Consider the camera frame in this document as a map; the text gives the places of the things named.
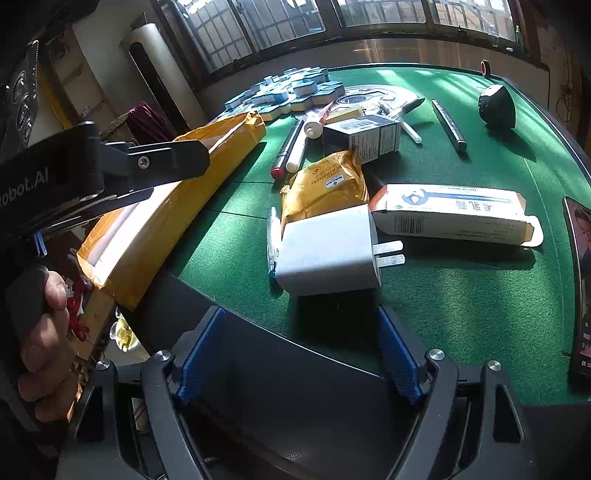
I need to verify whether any long white medicine box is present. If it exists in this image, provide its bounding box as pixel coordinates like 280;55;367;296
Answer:
369;184;544;247

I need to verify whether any pale yellow case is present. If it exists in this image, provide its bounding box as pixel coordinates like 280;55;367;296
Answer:
323;104;365;124

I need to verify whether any small black device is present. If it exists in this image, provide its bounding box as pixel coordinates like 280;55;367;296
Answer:
478;84;518;130

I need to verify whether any barred window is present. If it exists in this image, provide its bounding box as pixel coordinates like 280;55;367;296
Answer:
157;0;527;79

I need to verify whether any red-capped black marker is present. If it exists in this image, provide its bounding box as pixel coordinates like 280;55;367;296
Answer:
270;117;305;181

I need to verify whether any blue and clear pen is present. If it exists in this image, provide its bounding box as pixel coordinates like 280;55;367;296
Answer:
267;206;282;280

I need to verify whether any person's left hand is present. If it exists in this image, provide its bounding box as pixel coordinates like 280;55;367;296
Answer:
18;270;81;423

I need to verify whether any thin white pen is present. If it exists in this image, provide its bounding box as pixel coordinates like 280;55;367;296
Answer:
379;102;423;145

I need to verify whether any dark red cloth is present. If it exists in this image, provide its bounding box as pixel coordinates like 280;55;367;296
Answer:
126;102;172;144

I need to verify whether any white ointment tube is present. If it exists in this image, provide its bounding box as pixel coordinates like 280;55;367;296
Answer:
302;102;334;139

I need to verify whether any yellow snack packet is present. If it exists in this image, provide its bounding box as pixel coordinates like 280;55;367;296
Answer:
279;150;370;227

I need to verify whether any white barcode medicine box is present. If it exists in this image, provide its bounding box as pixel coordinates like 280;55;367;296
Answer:
322;114;402;164

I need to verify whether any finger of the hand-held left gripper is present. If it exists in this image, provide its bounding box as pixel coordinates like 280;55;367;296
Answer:
102;137;212;198
34;187;155;257

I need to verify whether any silver and black pen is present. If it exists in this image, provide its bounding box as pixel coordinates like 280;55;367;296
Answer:
431;99;468;153

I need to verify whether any white standing air conditioner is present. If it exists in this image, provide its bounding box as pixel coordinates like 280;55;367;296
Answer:
119;23;206;125

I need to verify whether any white marker pen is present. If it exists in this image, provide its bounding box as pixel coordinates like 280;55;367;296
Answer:
285;134;309;174

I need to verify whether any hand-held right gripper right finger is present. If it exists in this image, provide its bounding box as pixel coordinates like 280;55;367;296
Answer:
376;305;541;480

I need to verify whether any white charger plug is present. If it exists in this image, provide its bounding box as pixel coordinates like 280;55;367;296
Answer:
274;204;406;296

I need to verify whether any pile of blue mahjong tiles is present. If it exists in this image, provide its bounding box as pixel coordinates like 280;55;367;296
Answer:
224;66;345;114

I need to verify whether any yellow-taped white foam box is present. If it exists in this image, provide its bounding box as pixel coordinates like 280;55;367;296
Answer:
76;111;269;311

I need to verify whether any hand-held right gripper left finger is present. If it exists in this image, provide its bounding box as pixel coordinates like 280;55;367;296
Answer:
55;305;229;480

